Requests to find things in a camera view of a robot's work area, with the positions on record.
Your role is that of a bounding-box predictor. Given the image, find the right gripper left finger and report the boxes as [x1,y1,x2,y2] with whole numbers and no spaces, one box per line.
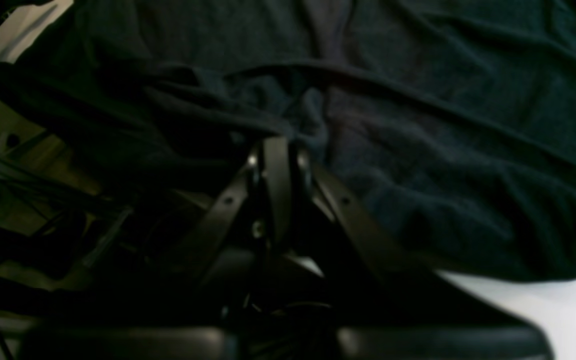
[18,137,291,360]

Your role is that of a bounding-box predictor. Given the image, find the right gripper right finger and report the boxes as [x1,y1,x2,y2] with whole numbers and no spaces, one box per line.
[295,150,554,360]

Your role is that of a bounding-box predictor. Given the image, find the black long-sleeve t-shirt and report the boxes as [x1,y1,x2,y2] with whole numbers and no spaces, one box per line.
[0,0,576,281]

